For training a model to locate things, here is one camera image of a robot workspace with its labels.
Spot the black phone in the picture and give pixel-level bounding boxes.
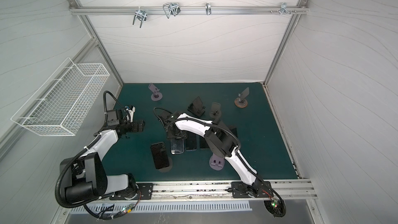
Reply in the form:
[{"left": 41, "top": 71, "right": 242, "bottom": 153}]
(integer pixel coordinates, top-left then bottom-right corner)
[
  {"left": 228, "top": 125, "right": 238, "bottom": 137},
  {"left": 171, "top": 139, "right": 184, "bottom": 155},
  {"left": 150, "top": 142, "right": 169, "bottom": 170}
]

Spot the black folding stand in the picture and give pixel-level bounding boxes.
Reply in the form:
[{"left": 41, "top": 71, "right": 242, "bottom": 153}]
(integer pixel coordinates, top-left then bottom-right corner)
[{"left": 188, "top": 96, "right": 205, "bottom": 117}]

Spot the black phone stand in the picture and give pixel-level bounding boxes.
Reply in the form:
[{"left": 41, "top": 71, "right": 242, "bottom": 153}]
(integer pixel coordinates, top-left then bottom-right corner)
[{"left": 185, "top": 132, "right": 198, "bottom": 151}]

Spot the phone with pink case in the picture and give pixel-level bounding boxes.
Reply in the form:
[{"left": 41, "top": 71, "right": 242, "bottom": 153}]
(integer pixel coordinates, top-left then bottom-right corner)
[{"left": 199, "top": 136, "right": 209, "bottom": 149}]

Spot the wood ring phone stand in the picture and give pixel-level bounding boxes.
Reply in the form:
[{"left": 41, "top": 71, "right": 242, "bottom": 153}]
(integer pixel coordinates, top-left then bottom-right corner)
[{"left": 234, "top": 87, "right": 250, "bottom": 108}]

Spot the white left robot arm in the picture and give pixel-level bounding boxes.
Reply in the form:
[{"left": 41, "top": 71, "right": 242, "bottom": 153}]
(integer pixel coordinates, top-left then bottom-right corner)
[{"left": 55, "top": 106, "right": 145, "bottom": 208}]

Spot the grey round-base phone stand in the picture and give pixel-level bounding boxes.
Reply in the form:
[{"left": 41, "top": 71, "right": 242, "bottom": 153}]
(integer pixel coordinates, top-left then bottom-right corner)
[{"left": 209, "top": 102, "right": 222, "bottom": 119}]

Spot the grey stand front-left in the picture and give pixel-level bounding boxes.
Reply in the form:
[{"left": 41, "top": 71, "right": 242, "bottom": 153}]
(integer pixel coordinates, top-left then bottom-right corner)
[{"left": 158, "top": 157, "right": 173, "bottom": 173}]

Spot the metal U-bolt clamp left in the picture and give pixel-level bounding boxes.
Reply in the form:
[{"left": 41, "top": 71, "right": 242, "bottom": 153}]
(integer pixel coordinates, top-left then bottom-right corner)
[{"left": 132, "top": 9, "right": 147, "bottom": 28}]

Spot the metal u-bolt clamp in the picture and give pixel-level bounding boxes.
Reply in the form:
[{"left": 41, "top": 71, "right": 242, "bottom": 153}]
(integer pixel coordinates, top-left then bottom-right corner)
[
  {"left": 132, "top": 9, "right": 147, "bottom": 28},
  {"left": 162, "top": 2, "right": 181, "bottom": 19}
]

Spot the metal U-bolt clamp middle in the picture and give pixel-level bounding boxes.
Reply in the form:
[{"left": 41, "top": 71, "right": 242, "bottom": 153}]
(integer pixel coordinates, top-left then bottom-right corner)
[{"left": 162, "top": 2, "right": 181, "bottom": 19}]

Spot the metal clamp small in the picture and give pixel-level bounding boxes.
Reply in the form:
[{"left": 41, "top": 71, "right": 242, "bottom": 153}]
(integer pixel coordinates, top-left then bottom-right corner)
[{"left": 205, "top": 3, "right": 211, "bottom": 16}]

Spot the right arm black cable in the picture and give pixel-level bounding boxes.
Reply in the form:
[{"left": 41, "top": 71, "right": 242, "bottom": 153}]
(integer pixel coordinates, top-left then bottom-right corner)
[{"left": 153, "top": 107, "right": 287, "bottom": 218}]

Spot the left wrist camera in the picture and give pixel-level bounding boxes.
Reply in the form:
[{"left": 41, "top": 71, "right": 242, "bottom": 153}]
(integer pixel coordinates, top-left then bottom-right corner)
[{"left": 125, "top": 105, "right": 136, "bottom": 122}]

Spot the white wire basket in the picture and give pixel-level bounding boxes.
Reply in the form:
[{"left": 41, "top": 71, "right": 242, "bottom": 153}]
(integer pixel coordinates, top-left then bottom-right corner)
[{"left": 11, "top": 58, "right": 110, "bottom": 136}]

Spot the white slotted cable duct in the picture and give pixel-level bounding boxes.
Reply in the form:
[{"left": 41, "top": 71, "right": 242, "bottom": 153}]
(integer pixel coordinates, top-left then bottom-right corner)
[{"left": 69, "top": 201, "right": 252, "bottom": 214}]

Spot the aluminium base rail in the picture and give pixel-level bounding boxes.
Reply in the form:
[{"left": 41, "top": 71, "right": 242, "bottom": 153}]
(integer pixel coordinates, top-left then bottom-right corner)
[{"left": 62, "top": 178, "right": 318, "bottom": 204}]

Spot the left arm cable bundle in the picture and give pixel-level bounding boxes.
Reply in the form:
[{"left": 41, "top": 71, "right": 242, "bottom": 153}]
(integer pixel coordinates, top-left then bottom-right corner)
[{"left": 55, "top": 91, "right": 142, "bottom": 221}]

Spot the aluminium crossbar rail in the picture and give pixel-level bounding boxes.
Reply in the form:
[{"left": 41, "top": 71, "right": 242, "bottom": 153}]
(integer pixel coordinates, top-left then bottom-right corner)
[{"left": 69, "top": 5, "right": 309, "bottom": 16}]

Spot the metal bracket with bolts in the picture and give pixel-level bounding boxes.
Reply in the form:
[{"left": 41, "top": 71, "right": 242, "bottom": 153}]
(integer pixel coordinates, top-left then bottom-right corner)
[{"left": 269, "top": 3, "right": 297, "bottom": 15}]

